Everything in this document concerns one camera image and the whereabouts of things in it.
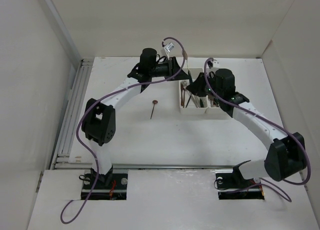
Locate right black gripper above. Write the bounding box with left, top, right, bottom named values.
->
left=186, top=71, right=224, bottom=100

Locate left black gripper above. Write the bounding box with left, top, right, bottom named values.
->
left=149, top=57, right=189, bottom=82

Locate black handle fork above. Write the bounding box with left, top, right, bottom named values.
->
left=185, top=92, right=193, bottom=108

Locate brown wooden fork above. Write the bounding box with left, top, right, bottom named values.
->
left=180, top=80, right=187, bottom=108

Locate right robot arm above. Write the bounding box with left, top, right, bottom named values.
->
left=186, top=68, right=309, bottom=187

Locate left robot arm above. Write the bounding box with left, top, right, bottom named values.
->
left=76, top=48, right=188, bottom=189

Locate right white plastic container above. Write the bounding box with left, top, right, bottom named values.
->
left=204, top=67, right=236, bottom=116

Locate white plastic container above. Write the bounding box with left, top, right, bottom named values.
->
left=178, top=79, right=208, bottom=115
left=204, top=67, right=236, bottom=116

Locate left white plastic container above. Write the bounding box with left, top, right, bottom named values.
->
left=178, top=79, right=208, bottom=115

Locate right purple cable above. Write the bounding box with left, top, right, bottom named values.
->
left=204, top=57, right=311, bottom=203

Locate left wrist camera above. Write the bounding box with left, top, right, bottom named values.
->
left=164, top=42, right=175, bottom=53

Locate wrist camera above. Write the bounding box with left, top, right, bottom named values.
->
left=164, top=42, right=175, bottom=53
left=210, top=59, right=220, bottom=69

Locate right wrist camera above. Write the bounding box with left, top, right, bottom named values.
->
left=210, top=59, right=220, bottom=69

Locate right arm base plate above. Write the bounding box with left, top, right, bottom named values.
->
left=214, top=171, right=265, bottom=200

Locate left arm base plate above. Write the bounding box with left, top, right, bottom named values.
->
left=78, top=169, right=129, bottom=201

